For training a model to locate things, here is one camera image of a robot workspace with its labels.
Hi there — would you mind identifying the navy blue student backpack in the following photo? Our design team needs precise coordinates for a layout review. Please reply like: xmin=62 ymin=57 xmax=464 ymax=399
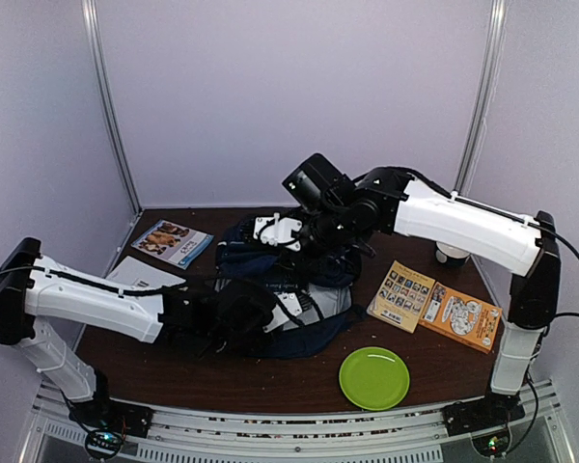
xmin=215 ymin=215 xmax=366 ymax=360

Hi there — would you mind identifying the orange cartoon booklet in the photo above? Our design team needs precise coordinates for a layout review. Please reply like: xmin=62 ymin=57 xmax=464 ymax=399
xmin=419 ymin=283 xmax=502 ymax=354

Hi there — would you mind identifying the dark Wuthering Heights book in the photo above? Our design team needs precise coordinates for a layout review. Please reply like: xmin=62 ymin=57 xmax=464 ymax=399
xmin=263 ymin=280 xmax=309 ymax=293

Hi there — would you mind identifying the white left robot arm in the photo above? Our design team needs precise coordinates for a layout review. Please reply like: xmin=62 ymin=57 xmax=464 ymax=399
xmin=0 ymin=237 xmax=282 ymax=428

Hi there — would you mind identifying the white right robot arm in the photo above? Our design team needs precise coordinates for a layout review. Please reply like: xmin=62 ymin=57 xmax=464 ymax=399
xmin=272 ymin=153 xmax=562 ymax=426

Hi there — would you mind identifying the yellow portrait grid booklet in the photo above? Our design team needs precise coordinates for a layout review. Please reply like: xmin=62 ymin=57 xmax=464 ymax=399
xmin=367 ymin=260 xmax=435 ymax=334

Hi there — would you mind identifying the dog cover workbook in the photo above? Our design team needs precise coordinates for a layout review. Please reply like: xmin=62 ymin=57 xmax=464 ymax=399
xmin=131 ymin=220 xmax=213 ymax=270

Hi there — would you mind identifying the white paperback book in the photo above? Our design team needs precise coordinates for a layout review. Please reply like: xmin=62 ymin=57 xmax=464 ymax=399
xmin=106 ymin=257 xmax=184 ymax=289

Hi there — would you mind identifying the white and black bowl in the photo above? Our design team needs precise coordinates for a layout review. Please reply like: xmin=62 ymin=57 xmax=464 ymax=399
xmin=434 ymin=242 xmax=470 ymax=268

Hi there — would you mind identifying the green plastic plate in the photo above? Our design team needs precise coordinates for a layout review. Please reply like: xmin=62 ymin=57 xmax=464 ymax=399
xmin=338 ymin=346 xmax=410 ymax=411

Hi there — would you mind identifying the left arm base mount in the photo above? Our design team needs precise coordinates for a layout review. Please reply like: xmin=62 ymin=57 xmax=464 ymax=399
xmin=66 ymin=400 xmax=153 ymax=461

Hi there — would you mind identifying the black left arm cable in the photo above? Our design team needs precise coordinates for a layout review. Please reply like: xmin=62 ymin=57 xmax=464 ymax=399
xmin=0 ymin=269 xmax=329 ymax=329

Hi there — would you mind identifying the front aluminium rail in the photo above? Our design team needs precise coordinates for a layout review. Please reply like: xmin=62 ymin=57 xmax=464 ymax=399
xmin=14 ymin=381 xmax=579 ymax=462

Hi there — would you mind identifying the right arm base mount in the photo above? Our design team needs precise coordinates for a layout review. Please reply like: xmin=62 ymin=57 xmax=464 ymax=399
xmin=442 ymin=394 xmax=525 ymax=458

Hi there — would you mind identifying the right aluminium frame post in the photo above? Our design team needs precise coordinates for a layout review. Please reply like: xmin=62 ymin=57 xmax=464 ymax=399
xmin=455 ymin=0 xmax=509 ymax=196

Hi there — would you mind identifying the aluminium frame post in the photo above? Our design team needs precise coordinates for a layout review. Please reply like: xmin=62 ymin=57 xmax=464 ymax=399
xmin=81 ymin=0 xmax=143 ymax=214
xmin=455 ymin=0 xmax=509 ymax=196

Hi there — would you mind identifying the left aluminium frame post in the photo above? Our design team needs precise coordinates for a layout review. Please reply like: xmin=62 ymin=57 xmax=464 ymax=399
xmin=81 ymin=0 xmax=143 ymax=214

